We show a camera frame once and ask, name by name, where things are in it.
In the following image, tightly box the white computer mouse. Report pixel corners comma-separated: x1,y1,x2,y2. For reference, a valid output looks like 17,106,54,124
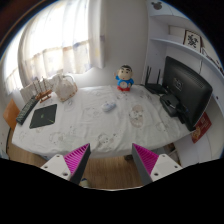
101,102,116,112

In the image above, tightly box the black keyboard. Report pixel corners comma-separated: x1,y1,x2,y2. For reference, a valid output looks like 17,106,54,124
16,96,38,125

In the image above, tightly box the cartoon boy figurine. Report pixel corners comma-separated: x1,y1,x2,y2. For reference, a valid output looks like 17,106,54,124
114,65,134,91

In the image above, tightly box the white sheer curtain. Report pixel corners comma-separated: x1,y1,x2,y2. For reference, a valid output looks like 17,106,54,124
1,0,105,95

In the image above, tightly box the wooden model ship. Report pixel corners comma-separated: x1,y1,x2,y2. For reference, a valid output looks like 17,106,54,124
33,78,52,103

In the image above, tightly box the black mouse pad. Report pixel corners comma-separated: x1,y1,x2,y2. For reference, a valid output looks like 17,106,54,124
29,104,57,129

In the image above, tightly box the black computer monitor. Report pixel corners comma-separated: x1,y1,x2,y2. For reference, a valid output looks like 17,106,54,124
160,56,213,131

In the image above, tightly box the orange wooden chair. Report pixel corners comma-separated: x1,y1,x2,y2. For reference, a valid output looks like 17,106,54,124
3,99,20,130

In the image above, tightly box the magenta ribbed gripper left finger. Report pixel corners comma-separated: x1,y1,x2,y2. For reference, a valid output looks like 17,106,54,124
40,143,92,186

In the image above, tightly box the framed calligraphy picture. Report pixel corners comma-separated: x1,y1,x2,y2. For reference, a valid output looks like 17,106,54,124
183,30,201,52

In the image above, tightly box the white patterned tablecloth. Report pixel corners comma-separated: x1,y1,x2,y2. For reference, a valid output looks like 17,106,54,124
12,85,190,158

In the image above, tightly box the white wall shelf unit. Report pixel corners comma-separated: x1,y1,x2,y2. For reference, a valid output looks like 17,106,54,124
142,0,224,167

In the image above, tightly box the black wifi router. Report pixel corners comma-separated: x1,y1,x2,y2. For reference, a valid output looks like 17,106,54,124
145,67,166,94

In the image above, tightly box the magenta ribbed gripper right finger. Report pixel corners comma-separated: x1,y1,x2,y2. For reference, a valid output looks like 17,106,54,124
131,143,183,186

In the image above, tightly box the red paper packet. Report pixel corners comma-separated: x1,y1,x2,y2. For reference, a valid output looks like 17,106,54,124
191,112,212,143

